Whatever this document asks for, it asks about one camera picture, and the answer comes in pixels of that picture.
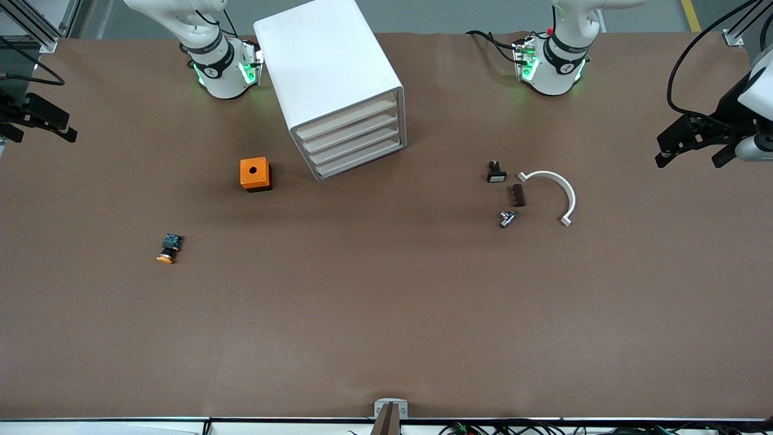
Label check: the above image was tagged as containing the yellow push button blue module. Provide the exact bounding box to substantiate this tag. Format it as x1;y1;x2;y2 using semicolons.
156;233;184;265

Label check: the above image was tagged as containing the white semicircular pipe clamp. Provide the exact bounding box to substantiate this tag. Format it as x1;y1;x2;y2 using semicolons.
518;170;577;227

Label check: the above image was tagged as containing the brown pole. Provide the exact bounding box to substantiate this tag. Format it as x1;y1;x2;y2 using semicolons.
371;402;401;435

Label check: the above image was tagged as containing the black right camera cable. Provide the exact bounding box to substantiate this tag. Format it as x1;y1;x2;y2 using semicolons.
0;36;65;86

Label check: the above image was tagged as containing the black camera cable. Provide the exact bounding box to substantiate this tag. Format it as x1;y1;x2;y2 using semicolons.
666;0;773;121
0;36;65;86

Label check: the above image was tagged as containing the black left camera cable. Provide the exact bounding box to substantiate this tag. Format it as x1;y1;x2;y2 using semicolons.
666;0;773;121

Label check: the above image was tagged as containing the aluminium frame post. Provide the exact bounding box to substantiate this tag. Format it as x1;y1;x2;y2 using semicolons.
0;0;83;54
722;0;773;46

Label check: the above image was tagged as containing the orange push-button enclosure box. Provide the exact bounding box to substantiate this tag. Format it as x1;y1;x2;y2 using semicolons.
240;157;273;193

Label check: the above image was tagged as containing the black base cable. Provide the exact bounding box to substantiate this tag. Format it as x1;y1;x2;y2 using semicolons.
465;29;523;64

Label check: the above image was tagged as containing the black cable bundle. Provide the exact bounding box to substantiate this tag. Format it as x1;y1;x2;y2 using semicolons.
438;421;773;435

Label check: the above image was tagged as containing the white table edge rail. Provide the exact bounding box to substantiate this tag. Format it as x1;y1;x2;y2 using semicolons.
0;418;773;435

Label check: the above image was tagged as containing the grey metal bracket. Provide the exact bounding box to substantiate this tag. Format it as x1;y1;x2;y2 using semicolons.
374;398;409;419

